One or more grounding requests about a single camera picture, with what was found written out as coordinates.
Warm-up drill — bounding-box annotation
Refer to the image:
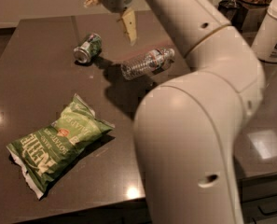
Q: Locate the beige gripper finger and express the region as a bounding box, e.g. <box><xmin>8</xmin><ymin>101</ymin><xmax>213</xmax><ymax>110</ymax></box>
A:
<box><xmin>118</xmin><ymin>7</ymin><xmax>137</xmax><ymax>46</ymax></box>
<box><xmin>84</xmin><ymin>0</ymin><xmax>101</xmax><ymax>8</ymax></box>

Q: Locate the green soda can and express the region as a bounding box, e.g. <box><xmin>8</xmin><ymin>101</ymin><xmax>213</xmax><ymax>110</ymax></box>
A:
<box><xmin>74</xmin><ymin>33</ymin><xmax>102</xmax><ymax>63</ymax></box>

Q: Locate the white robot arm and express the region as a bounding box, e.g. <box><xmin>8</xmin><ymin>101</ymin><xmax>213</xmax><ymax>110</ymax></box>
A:
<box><xmin>98</xmin><ymin>0</ymin><xmax>265</xmax><ymax>224</ymax></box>

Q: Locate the clear plastic water bottle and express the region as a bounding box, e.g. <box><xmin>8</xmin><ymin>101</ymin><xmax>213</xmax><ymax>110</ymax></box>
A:
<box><xmin>120</xmin><ymin>48</ymin><xmax>175</xmax><ymax>80</ymax></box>

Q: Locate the black mesh cup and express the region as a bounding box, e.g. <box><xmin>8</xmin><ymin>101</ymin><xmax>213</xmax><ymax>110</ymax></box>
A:
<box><xmin>218</xmin><ymin>1</ymin><xmax>238</xmax><ymax>21</ymax></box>

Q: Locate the dark box under jar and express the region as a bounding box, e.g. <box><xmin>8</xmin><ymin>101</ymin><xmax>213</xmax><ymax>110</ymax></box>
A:
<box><xmin>219</xmin><ymin>0</ymin><xmax>268</xmax><ymax>33</ymax></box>

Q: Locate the white plastic canister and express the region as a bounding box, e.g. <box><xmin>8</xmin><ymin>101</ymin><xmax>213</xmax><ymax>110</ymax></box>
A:
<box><xmin>252</xmin><ymin>0</ymin><xmax>277</xmax><ymax>63</ymax></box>

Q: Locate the green chip bag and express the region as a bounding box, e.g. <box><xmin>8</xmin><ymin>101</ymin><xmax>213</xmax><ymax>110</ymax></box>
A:
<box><xmin>7</xmin><ymin>94</ymin><xmax>115</xmax><ymax>199</ymax></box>

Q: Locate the black drawer handle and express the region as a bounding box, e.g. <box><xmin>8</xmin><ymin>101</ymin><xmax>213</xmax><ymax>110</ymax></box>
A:
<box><xmin>258</xmin><ymin>202</ymin><xmax>277</xmax><ymax>216</ymax></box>

